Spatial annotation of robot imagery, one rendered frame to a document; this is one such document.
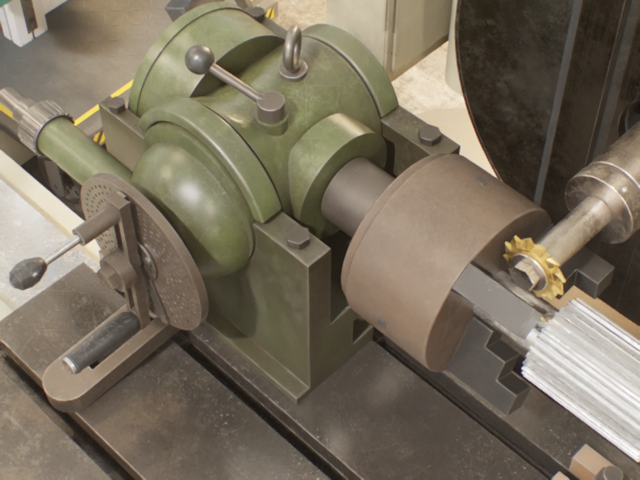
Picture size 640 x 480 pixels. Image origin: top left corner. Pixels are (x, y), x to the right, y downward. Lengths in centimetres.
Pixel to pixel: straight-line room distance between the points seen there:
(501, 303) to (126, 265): 38
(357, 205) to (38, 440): 43
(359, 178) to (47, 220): 78
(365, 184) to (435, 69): 197
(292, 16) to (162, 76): 204
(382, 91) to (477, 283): 29
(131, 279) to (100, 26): 165
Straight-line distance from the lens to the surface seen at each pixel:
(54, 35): 285
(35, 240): 188
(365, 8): 150
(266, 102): 122
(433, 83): 315
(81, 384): 136
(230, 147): 119
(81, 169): 133
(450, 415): 136
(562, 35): 128
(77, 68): 276
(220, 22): 133
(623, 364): 112
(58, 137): 136
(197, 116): 121
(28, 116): 139
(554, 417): 137
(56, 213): 195
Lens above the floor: 216
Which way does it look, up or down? 50 degrees down
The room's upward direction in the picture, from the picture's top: straight up
